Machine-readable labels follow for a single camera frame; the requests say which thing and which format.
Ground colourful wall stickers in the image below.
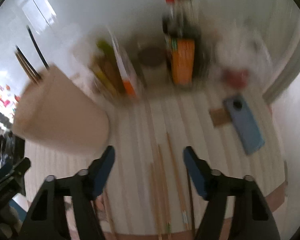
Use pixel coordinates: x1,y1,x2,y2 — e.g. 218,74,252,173
0,84,20,114

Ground black chopstick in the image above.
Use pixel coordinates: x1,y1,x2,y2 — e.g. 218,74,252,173
15,46,42,82
26,25,50,70

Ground soy sauce bottle black cap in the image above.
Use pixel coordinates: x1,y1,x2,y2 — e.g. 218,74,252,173
167,0,203,88

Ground red cap dark bottle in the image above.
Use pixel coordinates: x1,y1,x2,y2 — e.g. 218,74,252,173
162,0,175,43

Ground jar with brown lid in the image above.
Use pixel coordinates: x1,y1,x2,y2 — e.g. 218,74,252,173
138,46,165,67

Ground blue smartphone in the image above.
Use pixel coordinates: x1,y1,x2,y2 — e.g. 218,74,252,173
223,94,264,155

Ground wooden chopstick printed tip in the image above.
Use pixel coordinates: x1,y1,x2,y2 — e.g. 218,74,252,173
166,132,190,230

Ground white orange paper packet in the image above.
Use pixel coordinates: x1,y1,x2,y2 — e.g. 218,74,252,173
107,28,140,98

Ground clear plastic bag red contents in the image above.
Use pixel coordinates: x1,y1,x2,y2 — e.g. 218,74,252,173
214,25,273,87

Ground beige round utensil holder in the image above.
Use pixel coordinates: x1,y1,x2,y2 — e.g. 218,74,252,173
12,66,110,155

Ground dark chopstick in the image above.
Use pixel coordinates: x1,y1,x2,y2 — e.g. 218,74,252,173
187,170,196,239

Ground small brown card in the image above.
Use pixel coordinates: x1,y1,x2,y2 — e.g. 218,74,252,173
209,108,232,127

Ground wooden chopstick green mark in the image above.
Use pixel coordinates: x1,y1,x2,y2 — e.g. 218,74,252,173
158,145,172,239

